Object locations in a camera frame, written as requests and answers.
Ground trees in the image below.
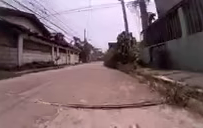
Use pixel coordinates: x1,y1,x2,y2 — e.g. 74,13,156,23
71,35,103,64

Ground pale concrete road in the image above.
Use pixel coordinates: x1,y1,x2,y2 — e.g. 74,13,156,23
0,60,203,128

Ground green bush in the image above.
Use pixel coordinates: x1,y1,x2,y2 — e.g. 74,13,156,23
103,31,142,70

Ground utility pole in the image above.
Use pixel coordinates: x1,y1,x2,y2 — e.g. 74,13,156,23
119,0,131,36

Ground palm tree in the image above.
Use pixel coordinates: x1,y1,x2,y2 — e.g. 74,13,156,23
128,0,157,34

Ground raised concrete kerb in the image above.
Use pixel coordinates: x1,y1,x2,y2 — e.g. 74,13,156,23
132,68,203,116

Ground dirt verge strip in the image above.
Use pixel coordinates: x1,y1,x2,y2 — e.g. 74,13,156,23
0,63,77,82

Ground concrete pavement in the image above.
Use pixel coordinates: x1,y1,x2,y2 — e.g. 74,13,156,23
145,68,203,94

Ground low building with grey wall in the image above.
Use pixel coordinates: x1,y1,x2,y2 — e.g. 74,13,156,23
0,4,81,70

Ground overhead wires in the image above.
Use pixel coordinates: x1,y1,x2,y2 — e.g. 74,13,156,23
2,0,123,38

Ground building with dark railing wall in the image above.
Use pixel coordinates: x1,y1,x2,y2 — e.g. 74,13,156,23
140,0,203,75

